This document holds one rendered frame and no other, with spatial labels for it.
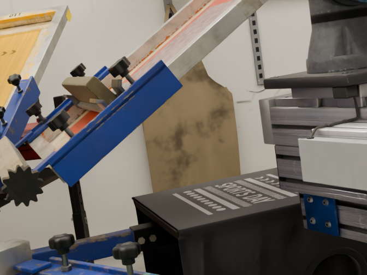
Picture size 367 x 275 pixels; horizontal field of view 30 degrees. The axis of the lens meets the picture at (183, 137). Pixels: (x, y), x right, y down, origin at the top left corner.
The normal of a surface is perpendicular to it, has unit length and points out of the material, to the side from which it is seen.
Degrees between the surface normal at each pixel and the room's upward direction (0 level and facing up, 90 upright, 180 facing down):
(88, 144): 90
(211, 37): 90
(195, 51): 90
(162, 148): 90
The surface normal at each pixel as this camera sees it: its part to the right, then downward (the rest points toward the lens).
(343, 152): -0.86, 0.18
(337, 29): -0.50, -0.12
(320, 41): -0.81, -0.11
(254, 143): 0.29, 0.08
